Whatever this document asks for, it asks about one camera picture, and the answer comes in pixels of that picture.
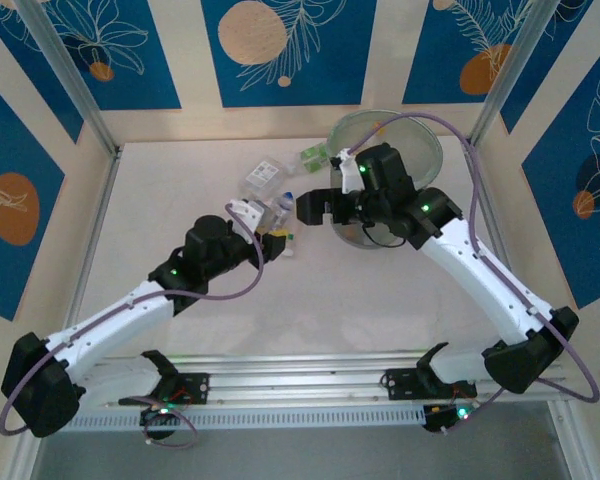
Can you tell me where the Pepsi bottle blue cap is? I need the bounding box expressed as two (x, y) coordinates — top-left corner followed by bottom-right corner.
(259, 191), (297, 240)

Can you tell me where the square clear bottle white label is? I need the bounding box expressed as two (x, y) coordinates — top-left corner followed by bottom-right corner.
(237, 155), (286, 201)

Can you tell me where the clear plastic bin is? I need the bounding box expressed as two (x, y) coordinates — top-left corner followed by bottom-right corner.
(326, 108), (444, 250)

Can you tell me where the clear bottle green label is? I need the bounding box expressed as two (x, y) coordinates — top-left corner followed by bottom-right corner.
(285, 141), (331, 177)

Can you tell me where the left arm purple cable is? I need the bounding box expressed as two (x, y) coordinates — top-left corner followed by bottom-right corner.
(0, 202), (266, 449)

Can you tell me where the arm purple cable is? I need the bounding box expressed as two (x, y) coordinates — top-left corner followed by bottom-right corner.
(0, 202), (266, 449)
(347, 112), (600, 436)

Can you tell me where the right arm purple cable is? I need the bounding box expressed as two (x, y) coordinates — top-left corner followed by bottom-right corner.
(347, 112), (600, 436)

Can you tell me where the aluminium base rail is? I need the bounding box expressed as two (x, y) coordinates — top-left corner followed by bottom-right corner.
(22, 349), (569, 414)

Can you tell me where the aluminium frame post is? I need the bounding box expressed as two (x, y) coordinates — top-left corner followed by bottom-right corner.
(467, 0), (556, 151)
(14, 0), (124, 159)

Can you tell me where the white slotted cable duct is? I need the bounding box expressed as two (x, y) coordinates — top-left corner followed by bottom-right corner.
(59, 407), (429, 434)

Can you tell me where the aluminium frame leg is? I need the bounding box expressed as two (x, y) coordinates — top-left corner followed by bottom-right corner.
(547, 399), (599, 480)
(7, 429), (49, 480)

